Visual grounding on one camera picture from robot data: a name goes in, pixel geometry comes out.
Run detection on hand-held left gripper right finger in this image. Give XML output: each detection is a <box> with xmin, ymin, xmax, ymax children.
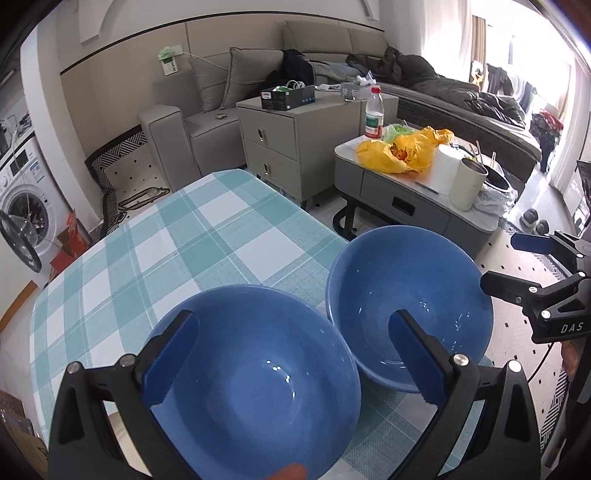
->
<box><xmin>388</xmin><ymin>309</ymin><xmax>542</xmax><ymax>480</ymax></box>

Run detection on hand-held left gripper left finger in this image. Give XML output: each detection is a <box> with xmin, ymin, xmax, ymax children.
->
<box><xmin>47</xmin><ymin>309</ymin><xmax>200</xmax><ymax>480</ymax></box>

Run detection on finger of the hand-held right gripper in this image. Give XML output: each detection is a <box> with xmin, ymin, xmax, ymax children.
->
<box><xmin>510</xmin><ymin>230</ymin><xmax>591</xmax><ymax>278</ymax></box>
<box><xmin>480</xmin><ymin>271</ymin><xmax>591</xmax><ymax>315</ymax></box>

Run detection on blue bowl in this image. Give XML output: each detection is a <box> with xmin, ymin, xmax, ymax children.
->
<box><xmin>145</xmin><ymin>285</ymin><xmax>362</xmax><ymax>480</ymax></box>
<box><xmin>325</xmin><ymin>225</ymin><xmax>494</xmax><ymax>394</ymax></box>

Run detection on person's right hand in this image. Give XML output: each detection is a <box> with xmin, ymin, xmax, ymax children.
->
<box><xmin>561</xmin><ymin>344</ymin><xmax>581</xmax><ymax>376</ymax></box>

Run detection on white dotted rug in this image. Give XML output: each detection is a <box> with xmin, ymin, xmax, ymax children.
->
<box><xmin>475</xmin><ymin>217</ymin><xmax>591</xmax><ymax>462</ymax></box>

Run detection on cream cup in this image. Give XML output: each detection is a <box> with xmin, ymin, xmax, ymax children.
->
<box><xmin>449</xmin><ymin>157</ymin><xmax>489</xmax><ymax>212</ymax></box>

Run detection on teal checked tablecloth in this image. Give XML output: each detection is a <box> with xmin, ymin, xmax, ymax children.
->
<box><xmin>29</xmin><ymin>170</ymin><xmax>485</xmax><ymax>480</ymax></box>

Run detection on white paper towel roll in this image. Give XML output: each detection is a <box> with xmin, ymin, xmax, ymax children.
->
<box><xmin>430</xmin><ymin>144</ymin><xmax>469</xmax><ymax>197</ymax></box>

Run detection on grey coffee table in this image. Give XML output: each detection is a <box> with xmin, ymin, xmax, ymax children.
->
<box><xmin>333</xmin><ymin>134</ymin><xmax>502</xmax><ymax>254</ymax></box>

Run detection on yellow plastic bag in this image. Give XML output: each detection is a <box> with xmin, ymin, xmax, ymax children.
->
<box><xmin>355</xmin><ymin>127</ymin><xmax>455</xmax><ymax>175</ymax></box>

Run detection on red box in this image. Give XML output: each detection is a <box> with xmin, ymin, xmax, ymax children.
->
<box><xmin>48</xmin><ymin>210</ymin><xmax>90</xmax><ymax>278</ymax></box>

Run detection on hanging clothes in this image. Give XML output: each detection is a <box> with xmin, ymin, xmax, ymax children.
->
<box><xmin>485</xmin><ymin>62</ymin><xmax>565</xmax><ymax>136</ymax></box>

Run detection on brown cardboard box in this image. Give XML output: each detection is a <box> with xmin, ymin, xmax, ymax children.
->
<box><xmin>0</xmin><ymin>390</ymin><xmax>49</xmax><ymax>480</ymax></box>

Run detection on green plastic bag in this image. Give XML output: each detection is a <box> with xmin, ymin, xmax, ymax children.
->
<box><xmin>383</xmin><ymin>124</ymin><xmax>419</xmax><ymax>144</ymax></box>

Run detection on dark blanket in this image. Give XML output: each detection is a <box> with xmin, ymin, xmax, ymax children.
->
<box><xmin>346</xmin><ymin>46</ymin><xmax>527</xmax><ymax>130</ymax></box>

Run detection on black white patterned cushion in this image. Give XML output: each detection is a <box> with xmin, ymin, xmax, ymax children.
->
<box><xmin>84</xmin><ymin>129</ymin><xmax>174</xmax><ymax>236</ymax></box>

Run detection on clear bottle with red cap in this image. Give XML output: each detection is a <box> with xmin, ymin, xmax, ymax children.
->
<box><xmin>364</xmin><ymin>85</ymin><xmax>385</xmax><ymax>140</ymax></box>

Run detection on beige curtain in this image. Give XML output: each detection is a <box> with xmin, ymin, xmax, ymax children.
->
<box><xmin>471</xmin><ymin>16</ymin><xmax>488</xmax><ymax>84</ymax></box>

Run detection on white washing machine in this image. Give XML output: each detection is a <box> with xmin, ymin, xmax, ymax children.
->
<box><xmin>0</xmin><ymin>117</ymin><xmax>63</xmax><ymax>273</ymax></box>

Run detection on tissue box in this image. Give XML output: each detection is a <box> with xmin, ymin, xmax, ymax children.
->
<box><xmin>341</xmin><ymin>76</ymin><xmax>382</xmax><ymax>100</ymax></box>

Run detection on grey sofa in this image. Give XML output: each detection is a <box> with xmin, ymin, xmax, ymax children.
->
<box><xmin>139</xmin><ymin>21</ymin><xmax>543</xmax><ymax>181</ymax></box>

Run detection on grey nightstand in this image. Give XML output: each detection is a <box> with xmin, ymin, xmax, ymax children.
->
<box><xmin>236</xmin><ymin>90</ymin><xmax>363</xmax><ymax>208</ymax></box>

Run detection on black box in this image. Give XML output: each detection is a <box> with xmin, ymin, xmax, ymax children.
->
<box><xmin>261</xmin><ymin>87</ymin><xmax>316</xmax><ymax>112</ymax></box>

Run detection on grey sofa cushion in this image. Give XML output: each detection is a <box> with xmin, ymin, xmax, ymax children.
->
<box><xmin>222</xmin><ymin>46</ymin><xmax>284</xmax><ymax>109</ymax></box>
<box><xmin>188</xmin><ymin>54</ymin><xmax>234</xmax><ymax>113</ymax></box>

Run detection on black bag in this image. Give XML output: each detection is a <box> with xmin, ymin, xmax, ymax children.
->
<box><xmin>283</xmin><ymin>48</ymin><xmax>315</xmax><ymax>88</ymax></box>

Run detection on black cable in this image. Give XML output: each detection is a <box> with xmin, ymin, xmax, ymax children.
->
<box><xmin>526</xmin><ymin>342</ymin><xmax>560</xmax><ymax>384</ymax></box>

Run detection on wall switch with green tag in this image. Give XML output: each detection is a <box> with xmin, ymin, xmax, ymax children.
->
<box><xmin>157</xmin><ymin>46</ymin><xmax>181</xmax><ymax>77</ymax></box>

